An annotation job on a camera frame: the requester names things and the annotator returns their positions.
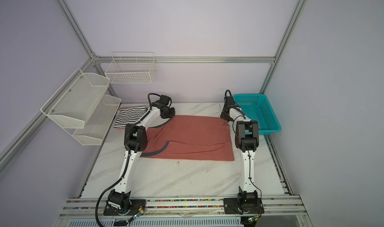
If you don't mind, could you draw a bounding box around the black white striped tank top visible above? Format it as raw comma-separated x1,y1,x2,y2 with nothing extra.
114,106,148,129

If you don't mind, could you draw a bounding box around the dusty red tank top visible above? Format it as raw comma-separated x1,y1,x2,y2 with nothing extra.
141,115,235,162

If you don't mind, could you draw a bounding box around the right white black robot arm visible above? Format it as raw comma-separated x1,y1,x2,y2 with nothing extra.
220,95,261,213

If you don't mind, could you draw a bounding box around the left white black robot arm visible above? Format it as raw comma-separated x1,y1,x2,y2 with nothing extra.
107,93,176,215

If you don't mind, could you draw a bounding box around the teal plastic basket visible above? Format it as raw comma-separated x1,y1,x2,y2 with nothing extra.
234,94,281,136

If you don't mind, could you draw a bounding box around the lower white mesh shelf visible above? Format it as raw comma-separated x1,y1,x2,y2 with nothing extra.
71,94,121,146

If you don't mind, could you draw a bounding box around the right thin black cable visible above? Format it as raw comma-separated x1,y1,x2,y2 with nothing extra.
224,89,263,204

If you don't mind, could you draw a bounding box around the white wire wall basket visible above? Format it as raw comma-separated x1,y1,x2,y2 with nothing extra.
105,52,157,84

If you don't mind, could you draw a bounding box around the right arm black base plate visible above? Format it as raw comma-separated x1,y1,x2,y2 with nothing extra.
223,198,265,215

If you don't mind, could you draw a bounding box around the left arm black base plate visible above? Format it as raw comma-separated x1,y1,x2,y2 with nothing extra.
103,198,147,216

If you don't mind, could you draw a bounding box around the left black corrugated cable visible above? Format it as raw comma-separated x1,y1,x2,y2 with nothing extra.
94,93,163,227

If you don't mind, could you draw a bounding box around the aluminium mounting rail frame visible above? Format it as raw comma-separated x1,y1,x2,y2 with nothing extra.
53,137,314,227

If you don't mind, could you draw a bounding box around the aluminium enclosure frame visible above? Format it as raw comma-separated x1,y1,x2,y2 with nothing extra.
1,0,308,176

